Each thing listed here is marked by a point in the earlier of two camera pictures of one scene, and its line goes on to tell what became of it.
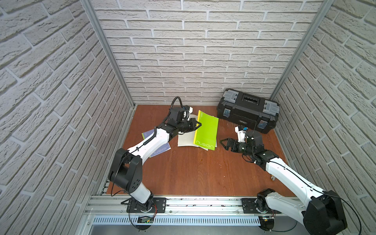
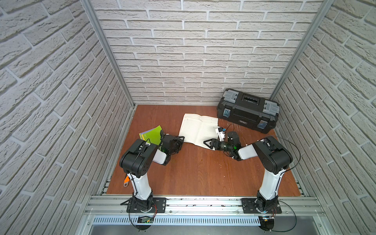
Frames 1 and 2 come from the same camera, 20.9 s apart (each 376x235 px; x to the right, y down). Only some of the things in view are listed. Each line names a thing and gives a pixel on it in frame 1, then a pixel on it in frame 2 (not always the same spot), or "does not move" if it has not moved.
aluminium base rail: [109, 206] does not move
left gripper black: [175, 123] -> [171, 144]
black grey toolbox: [258, 114] does not move
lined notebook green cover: [206, 135] -> [153, 134]
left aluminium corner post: [94, 19] does not move
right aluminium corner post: [319, 15] does not move
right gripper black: [230, 141] -> [214, 141]
